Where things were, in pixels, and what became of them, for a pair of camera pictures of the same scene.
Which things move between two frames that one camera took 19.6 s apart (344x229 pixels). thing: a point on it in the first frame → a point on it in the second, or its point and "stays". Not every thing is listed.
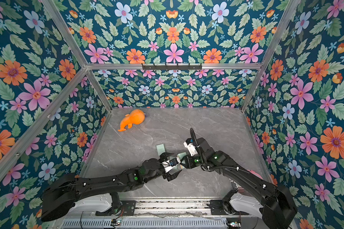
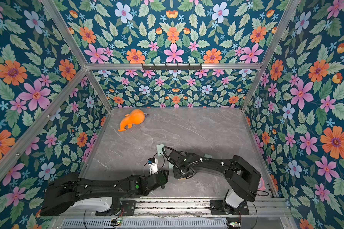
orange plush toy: [137, 116] stays
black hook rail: [172, 67] stays
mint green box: [160, 149] stays
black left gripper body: [166, 175] → [165, 179]
